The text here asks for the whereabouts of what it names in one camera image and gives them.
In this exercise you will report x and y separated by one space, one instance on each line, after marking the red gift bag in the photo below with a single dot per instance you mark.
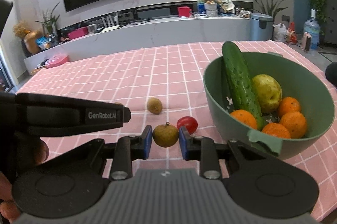
292 34

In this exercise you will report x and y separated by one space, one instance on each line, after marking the golden vase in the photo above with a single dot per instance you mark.
33 41

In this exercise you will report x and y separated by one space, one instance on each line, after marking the person's left hand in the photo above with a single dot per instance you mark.
39 152

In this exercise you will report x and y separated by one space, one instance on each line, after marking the yellow-green pear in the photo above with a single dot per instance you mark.
267 92

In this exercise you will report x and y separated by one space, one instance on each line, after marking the small red tomato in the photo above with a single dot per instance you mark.
188 124

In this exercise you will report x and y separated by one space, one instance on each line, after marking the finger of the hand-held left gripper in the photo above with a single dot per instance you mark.
127 114

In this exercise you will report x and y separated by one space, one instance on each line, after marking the pink plastic storage container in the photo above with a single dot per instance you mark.
56 60

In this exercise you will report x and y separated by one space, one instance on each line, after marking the pink checked tablecloth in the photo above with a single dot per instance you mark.
171 68

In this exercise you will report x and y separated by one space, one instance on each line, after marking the white plastic bag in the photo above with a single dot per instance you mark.
279 33

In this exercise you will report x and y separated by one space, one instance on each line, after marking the colourful picture board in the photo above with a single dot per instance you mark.
223 0

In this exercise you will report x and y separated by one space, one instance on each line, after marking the white long television bench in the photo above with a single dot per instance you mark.
158 34

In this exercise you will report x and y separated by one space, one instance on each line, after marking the long-leaf potted plant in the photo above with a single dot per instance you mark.
268 5

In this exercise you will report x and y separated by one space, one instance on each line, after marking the small pink heater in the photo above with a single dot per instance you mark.
306 42

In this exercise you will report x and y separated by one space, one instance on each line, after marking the small brown round fruit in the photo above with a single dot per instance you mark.
154 105
118 104
164 135

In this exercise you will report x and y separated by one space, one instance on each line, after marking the green cucumber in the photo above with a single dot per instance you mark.
241 82

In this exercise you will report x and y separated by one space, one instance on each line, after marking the orange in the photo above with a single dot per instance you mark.
289 107
276 130
244 118
294 124

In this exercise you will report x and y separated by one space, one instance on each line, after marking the pink flat box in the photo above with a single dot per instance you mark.
77 33

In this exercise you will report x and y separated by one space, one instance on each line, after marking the white wifi router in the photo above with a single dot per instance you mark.
110 25

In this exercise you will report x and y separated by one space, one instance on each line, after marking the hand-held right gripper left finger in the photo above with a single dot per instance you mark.
148 141

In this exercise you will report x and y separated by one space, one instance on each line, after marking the red box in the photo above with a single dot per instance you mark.
184 12

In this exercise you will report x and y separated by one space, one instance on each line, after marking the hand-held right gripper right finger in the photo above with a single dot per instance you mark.
183 142

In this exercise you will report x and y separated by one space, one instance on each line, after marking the blue-grey pedal trash can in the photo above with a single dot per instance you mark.
261 28

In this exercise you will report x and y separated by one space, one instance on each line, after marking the grey drawer cabinet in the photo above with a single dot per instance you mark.
330 16

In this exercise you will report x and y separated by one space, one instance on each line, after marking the thin-leaf potted plant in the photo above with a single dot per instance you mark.
48 21

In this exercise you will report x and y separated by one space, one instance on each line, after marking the blue snack bag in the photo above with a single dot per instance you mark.
42 43

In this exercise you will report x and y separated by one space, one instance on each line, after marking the green colander bowl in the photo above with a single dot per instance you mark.
302 76

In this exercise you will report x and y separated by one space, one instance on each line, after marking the large blue water bottle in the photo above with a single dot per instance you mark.
312 29

